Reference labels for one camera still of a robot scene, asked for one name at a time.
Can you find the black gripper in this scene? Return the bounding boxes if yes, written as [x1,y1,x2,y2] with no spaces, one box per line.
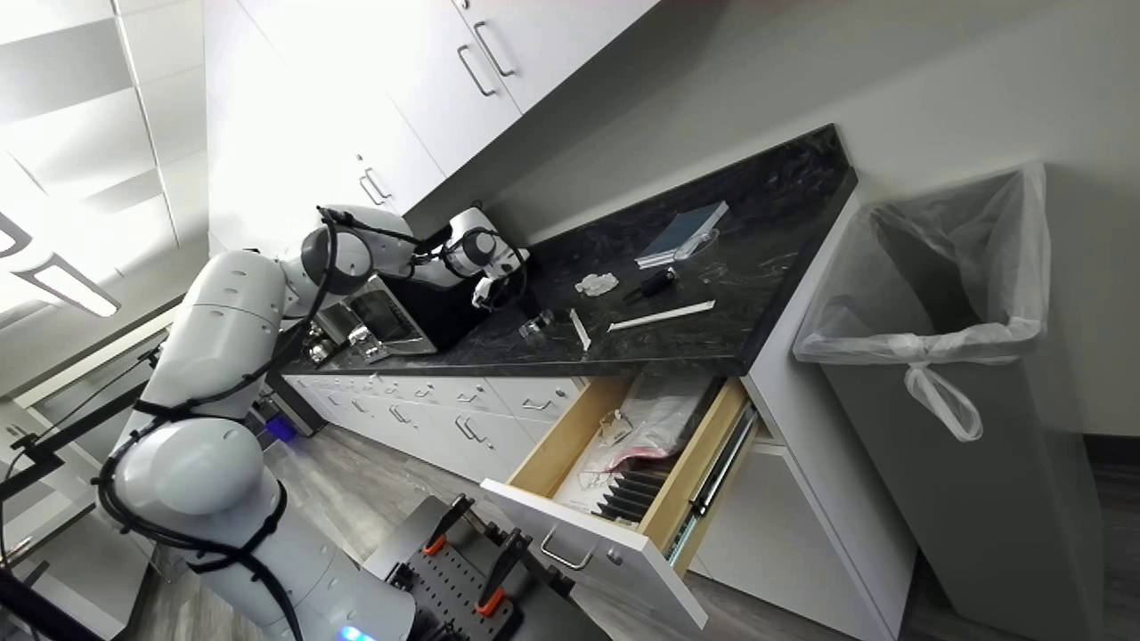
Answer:
[474,253,535,317]

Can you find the orange black bar clamp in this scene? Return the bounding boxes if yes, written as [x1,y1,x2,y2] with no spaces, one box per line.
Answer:
[416,495,477,564]
[470,530,535,622]

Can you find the white-fronted wooden drawer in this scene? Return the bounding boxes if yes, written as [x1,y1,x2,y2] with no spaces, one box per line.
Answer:
[477,370,762,634]

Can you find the clear bag with papers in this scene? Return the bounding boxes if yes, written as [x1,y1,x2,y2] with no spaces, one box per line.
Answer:
[552,397,716,518]

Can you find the crumpled white paper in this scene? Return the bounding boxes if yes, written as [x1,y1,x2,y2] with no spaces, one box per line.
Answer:
[572,267,623,298]

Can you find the silver wall cabinet handle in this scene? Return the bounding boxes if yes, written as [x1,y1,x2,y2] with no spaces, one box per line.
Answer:
[470,16,524,81]
[453,38,502,103]
[355,162,395,211]

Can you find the white wall cabinet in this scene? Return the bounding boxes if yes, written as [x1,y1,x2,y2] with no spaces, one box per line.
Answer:
[199,0,661,261]

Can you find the small clear glass bowl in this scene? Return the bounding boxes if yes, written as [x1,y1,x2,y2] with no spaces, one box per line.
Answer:
[517,305,562,348]

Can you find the blue book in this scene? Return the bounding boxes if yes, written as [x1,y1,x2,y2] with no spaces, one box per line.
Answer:
[632,195,735,275]

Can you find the ceiling light fixture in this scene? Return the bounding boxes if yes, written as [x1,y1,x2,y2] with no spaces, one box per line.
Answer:
[0,211,123,324]

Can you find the black bike light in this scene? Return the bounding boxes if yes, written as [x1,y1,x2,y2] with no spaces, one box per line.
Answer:
[638,262,685,302]

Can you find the short white wrapped stick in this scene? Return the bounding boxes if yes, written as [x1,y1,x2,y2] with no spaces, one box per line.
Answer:
[562,305,598,357]

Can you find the black pegboard plate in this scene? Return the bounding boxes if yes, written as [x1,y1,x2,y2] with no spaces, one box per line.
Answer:
[395,539,527,641]

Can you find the grey trash bin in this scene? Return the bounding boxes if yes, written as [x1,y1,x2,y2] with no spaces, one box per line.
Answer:
[815,343,1111,641]

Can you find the long white wrapped stick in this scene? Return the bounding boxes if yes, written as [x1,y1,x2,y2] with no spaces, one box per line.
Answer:
[602,297,718,340]

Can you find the black slotted knife organizer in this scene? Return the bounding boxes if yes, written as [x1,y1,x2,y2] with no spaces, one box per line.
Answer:
[588,458,675,527]

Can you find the black metal stand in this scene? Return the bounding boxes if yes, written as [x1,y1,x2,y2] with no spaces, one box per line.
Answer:
[0,343,170,503]

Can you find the silver drawer handle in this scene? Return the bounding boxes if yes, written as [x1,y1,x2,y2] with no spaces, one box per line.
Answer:
[535,522,598,576]

